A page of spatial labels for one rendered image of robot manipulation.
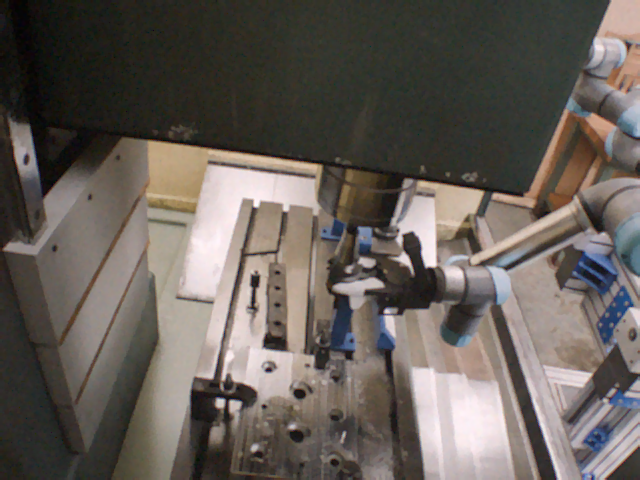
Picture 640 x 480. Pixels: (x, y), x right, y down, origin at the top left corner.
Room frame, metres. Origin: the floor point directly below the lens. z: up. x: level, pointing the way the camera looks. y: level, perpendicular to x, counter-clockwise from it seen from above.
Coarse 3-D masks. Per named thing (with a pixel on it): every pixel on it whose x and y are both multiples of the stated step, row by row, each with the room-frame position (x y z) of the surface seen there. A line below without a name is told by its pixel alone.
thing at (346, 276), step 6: (330, 258) 0.71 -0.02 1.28; (330, 264) 0.71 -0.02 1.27; (360, 264) 0.71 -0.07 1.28; (336, 270) 0.68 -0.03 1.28; (342, 270) 0.69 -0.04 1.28; (348, 270) 0.69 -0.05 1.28; (354, 270) 0.69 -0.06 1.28; (360, 270) 0.70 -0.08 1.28; (330, 276) 0.69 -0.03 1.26; (336, 276) 0.69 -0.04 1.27; (342, 276) 0.68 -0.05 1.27; (348, 276) 0.68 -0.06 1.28; (354, 276) 0.69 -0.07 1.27; (342, 282) 0.68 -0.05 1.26; (348, 282) 0.68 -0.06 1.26
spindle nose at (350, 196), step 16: (320, 176) 0.67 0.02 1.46; (336, 176) 0.65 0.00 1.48; (352, 176) 0.64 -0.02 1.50; (368, 176) 0.63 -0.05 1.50; (384, 176) 0.63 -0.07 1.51; (320, 192) 0.67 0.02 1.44; (336, 192) 0.64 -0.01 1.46; (352, 192) 0.63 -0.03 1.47; (368, 192) 0.63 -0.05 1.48; (384, 192) 0.64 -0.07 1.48; (400, 192) 0.65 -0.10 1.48; (336, 208) 0.64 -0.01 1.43; (352, 208) 0.63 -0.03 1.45; (368, 208) 0.63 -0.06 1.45; (384, 208) 0.64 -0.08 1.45; (400, 208) 0.66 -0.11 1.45; (352, 224) 0.63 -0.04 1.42; (368, 224) 0.64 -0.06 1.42; (384, 224) 0.64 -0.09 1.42
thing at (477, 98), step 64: (64, 0) 0.55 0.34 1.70; (128, 0) 0.56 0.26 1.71; (192, 0) 0.56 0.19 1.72; (256, 0) 0.57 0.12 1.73; (320, 0) 0.58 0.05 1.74; (384, 0) 0.58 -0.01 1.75; (448, 0) 0.59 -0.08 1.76; (512, 0) 0.60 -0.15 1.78; (576, 0) 0.60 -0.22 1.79; (64, 64) 0.55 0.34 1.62; (128, 64) 0.56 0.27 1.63; (192, 64) 0.56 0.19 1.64; (256, 64) 0.57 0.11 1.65; (320, 64) 0.58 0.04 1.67; (384, 64) 0.58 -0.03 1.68; (448, 64) 0.59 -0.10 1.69; (512, 64) 0.60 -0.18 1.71; (576, 64) 0.61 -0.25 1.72; (64, 128) 0.55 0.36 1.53; (128, 128) 0.56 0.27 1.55; (192, 128) 0.56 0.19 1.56; (256, 128) 0.57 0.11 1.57; (320, 128) 0.58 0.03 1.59; (384, 128) 0.59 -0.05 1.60; (448, 128) 0.59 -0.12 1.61; (512, 128) 0.60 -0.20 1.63; (512, 192) 0.61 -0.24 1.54
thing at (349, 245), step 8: (344, 232) 0.71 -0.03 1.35; (344, 240) 0.70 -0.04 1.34; (352, 240) 0.70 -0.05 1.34; (344, 248) 0.70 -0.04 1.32; (352, 248) 0.70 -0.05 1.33; (336, 256) 0.70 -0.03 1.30; (344, 256) 0.69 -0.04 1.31; (352, 256) 0.70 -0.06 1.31; (336, 264) 0.70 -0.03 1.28; (344, 264) 0.69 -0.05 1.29; (352, 264) 0.69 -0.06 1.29
